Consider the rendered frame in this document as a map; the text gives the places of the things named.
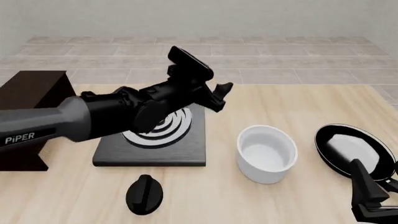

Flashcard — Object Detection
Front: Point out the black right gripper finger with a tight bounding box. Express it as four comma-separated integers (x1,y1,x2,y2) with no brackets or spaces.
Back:
350,158,392,208

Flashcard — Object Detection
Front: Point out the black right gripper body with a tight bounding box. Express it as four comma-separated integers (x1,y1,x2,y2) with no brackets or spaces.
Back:
350,200,398,224

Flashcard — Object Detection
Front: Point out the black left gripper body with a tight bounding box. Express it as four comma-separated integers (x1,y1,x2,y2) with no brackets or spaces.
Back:
198,82,226,114

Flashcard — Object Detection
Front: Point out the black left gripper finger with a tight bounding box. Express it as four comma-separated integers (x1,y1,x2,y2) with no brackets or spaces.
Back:
214,82,234,101

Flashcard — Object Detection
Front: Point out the white bowl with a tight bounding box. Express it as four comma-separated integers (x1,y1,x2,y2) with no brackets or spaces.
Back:
236,124,299,185

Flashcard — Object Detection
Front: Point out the dark brown wooden cabinet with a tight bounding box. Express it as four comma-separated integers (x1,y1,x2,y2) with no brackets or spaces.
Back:
0,70,77,172

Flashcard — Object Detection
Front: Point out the small flat black plate on stalk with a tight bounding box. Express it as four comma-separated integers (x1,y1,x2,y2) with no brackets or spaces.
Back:
167,45,215,82

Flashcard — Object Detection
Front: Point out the flat black stove plate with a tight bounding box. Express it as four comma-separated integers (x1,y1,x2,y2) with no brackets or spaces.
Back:
92,103,208,168

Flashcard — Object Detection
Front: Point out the black frying pan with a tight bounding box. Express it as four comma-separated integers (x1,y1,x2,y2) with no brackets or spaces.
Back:
314,123,398,188

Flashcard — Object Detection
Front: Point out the round black stove knob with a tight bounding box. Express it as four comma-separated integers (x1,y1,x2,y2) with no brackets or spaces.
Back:
125,174,164,216

